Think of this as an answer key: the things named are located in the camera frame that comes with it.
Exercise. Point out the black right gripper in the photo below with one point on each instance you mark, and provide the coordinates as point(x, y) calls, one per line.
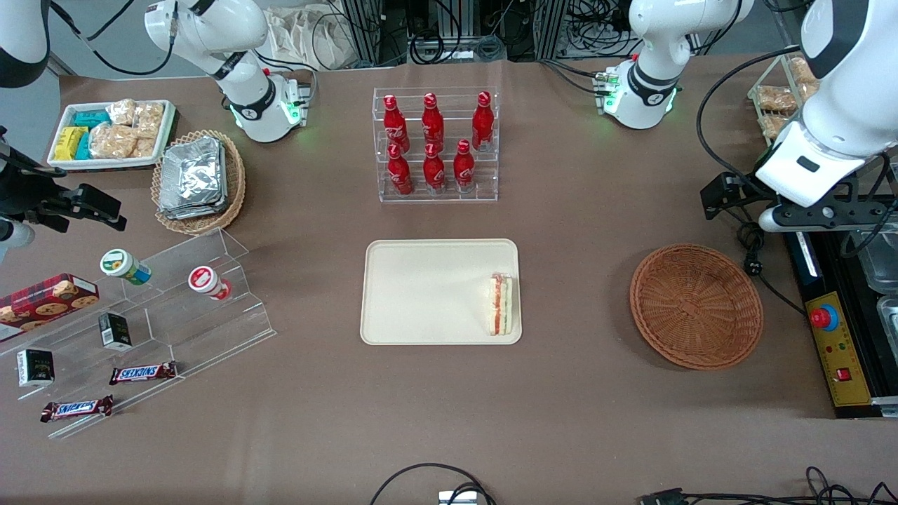
point(27, 193)

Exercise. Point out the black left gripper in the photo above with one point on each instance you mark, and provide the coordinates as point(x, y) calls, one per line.
point(742, 189)

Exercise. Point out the triangle sandwich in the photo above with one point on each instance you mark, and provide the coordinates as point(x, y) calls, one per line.
point(500, 305)

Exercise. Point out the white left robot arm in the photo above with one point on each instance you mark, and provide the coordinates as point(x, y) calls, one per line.
point(652, 42)

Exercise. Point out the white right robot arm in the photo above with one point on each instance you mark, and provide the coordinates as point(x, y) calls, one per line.
point(210, 31)

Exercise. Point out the white rectangular snack tray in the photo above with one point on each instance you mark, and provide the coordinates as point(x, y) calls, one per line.
point(63, 163)

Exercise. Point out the round brown wicker basket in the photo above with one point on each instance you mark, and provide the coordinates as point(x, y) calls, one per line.
point(694, 305)

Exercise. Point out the oval tan wicker basket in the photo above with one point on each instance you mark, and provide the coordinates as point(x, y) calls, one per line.
point(235, 182)

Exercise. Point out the beige plastic tray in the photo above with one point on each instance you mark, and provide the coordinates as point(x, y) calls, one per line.
point(428, 291)

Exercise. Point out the teal snack pack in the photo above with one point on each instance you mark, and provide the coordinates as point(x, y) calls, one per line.
point(84, 147)
point(91, 119)

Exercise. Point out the green lid white cup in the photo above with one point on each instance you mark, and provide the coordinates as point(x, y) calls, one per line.
point(121, 265)

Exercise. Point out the yellow snack pack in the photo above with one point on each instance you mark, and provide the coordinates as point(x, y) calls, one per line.
point(69, 142)

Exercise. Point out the clear bag of crackers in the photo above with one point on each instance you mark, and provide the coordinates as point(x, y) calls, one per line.
point(149, 119)
point(112, 140)
point(121, 112)
point(144, 147)

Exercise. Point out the bagged brown pastry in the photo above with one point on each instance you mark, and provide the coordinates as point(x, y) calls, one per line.
point(775, 98)
point(808, 91)
point(802, 69)
point(773, 125)

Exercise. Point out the silver foil pouch stack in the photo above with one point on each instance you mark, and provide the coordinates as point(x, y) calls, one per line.
point(193, 175)

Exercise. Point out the red plaid cookie box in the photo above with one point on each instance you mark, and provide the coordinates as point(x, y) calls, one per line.
point(42, 301)

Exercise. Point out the red lid white cup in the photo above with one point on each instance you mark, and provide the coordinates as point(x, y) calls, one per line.
point(205, 280)

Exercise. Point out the red emergency stop button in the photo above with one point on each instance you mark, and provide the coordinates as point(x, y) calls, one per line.
point(824, 318)

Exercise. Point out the clear acrylic step shelf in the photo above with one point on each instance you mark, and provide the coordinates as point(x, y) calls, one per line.
point(203, 330)

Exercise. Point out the small black white carton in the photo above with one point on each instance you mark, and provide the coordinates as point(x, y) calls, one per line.
point(35, 367)

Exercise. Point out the clear plastic container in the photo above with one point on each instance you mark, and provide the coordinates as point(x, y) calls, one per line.
point(880, 270)
point(889, 322)

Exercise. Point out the snickers chocolate bar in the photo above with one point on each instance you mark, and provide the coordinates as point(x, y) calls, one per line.
point(142, 373)
point(76, 408)

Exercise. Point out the black machine with yellow panel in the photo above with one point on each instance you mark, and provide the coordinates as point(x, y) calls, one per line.
point(845, 344)

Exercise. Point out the red cola bottle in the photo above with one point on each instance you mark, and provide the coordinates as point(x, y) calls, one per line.
point(434, 172)
point(483, 123)
point(395, 126)
point(433, 123)
point(400, 175)
point(464, 168)

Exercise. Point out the white cloth bag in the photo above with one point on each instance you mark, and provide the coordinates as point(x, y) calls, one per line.
point(302, 35)

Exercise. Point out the clear acrylic bottle rack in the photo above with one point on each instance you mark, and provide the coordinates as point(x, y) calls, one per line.
point(449, 196)

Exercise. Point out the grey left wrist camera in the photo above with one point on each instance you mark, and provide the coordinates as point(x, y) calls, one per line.
point(775, 219)

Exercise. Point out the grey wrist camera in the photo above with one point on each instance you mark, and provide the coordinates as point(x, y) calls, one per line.
point(15, 235)
point(775, 219)

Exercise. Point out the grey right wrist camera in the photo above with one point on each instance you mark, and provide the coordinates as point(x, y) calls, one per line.
point(15, 235)

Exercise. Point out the aluminium frame rack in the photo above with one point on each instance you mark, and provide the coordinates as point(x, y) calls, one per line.
point(456, 21)

